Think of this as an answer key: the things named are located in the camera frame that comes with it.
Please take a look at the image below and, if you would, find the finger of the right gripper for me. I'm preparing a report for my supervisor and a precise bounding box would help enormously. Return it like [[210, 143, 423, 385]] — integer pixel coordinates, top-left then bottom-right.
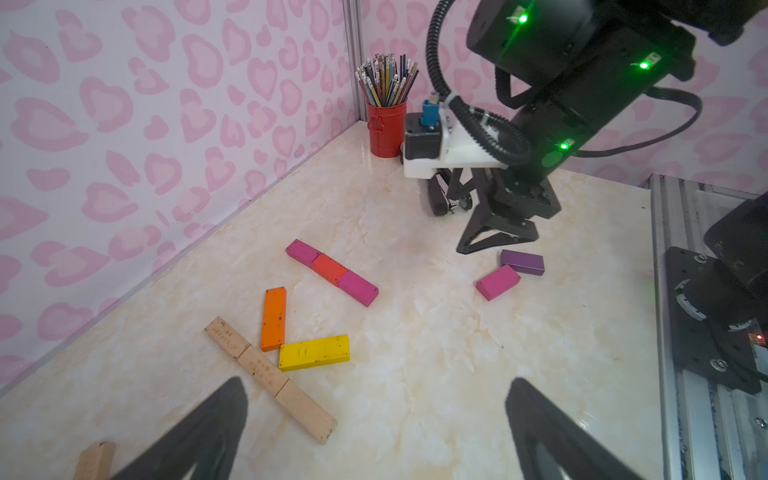
[[427, 173, 461, 216], [456, 204, 539, 255]]

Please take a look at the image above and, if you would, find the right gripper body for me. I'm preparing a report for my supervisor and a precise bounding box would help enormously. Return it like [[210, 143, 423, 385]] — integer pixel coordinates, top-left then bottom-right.
[[446, 168, 562, 219]]

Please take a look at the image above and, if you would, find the red pen cup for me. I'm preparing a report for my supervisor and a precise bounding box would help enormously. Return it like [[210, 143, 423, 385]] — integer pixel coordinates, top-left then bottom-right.
[[367, 103, 407, 158]]

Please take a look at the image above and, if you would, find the purple block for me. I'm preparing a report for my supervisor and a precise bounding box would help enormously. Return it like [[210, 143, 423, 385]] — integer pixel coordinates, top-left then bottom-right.
[[500, 249, 545, 276]]

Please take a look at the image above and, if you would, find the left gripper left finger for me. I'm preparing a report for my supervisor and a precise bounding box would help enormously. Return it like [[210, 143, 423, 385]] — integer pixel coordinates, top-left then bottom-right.
[[113, 377, 248, 479]]

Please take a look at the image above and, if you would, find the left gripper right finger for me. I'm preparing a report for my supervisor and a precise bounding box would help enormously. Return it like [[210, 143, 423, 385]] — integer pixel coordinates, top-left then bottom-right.
[[505, 378, 639, 479]]

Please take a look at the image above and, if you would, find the natural wood block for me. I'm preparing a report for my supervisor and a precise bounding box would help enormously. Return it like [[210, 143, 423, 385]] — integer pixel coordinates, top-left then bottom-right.
[[73, 441, 116, 480], [237, 345, 289, 397], [204, 316, 250, 360], [275, 380, 337, 445]]

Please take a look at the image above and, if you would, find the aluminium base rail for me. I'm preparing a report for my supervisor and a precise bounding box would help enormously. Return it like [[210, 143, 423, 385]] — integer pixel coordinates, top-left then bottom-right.
[[646, 174, 767, 479]]

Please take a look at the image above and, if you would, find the magenta block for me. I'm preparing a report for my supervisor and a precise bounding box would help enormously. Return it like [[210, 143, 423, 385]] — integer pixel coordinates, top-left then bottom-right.
[[338, 270, 379, 307], [475, 265, 521, 301], [286, 239, 321, 267]]

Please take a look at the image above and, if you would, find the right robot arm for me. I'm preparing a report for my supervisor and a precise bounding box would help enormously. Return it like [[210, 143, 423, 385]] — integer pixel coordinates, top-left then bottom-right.
[[425, 1, 766, 254]]

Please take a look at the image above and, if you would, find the red block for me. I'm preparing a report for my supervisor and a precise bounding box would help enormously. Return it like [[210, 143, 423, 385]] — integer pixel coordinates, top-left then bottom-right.
[[311, 253, 348, 287]]

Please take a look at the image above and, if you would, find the orange block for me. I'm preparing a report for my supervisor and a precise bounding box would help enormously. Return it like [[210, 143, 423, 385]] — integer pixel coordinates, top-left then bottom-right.
[[260, 287, 287, 352]]

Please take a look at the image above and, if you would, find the yellow block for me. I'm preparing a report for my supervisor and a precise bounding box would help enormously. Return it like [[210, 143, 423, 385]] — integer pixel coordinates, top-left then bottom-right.
[[278, 335, 351, 372]]

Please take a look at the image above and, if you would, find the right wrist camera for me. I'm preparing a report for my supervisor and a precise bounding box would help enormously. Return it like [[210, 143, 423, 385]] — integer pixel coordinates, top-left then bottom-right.
[[401, 92, 507, 180]]

